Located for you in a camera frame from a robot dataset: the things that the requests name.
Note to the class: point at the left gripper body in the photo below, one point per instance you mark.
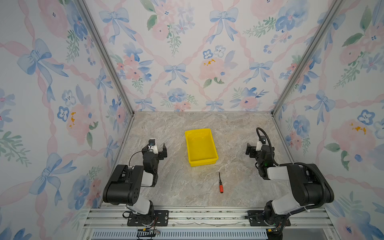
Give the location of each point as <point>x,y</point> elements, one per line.
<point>160,153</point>

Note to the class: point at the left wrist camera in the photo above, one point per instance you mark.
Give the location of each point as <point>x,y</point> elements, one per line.
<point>153,146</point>

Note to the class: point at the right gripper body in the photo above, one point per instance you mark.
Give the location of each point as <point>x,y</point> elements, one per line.
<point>252,150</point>

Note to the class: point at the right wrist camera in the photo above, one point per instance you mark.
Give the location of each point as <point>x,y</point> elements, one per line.
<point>261,141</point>

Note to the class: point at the aluminium rail frame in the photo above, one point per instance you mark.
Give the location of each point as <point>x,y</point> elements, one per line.
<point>203,223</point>

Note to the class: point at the corner aluminium post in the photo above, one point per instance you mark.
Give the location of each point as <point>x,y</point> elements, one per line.
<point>95,34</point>
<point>312,47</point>

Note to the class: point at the yellow plastic bin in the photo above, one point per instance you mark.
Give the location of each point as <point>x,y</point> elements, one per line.
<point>201,147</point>

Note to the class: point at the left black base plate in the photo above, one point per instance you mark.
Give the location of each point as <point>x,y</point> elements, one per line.
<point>156,218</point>

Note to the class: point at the left corner aluminium post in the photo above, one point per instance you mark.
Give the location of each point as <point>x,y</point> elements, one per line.
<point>95,34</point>

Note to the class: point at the right corner aluminium post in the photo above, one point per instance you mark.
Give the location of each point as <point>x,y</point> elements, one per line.
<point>312,47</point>

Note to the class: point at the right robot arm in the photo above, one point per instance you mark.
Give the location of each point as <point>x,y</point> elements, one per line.
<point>309,189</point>

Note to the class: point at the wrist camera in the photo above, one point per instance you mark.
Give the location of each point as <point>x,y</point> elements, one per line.
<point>261,141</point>
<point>153,146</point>

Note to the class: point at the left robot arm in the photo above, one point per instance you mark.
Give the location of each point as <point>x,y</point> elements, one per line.
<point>124,187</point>

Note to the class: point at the red handled screwdriver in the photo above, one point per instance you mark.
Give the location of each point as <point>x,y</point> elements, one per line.
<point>221,184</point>

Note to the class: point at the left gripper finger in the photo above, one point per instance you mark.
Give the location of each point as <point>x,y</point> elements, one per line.
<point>147,148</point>
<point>163,153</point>

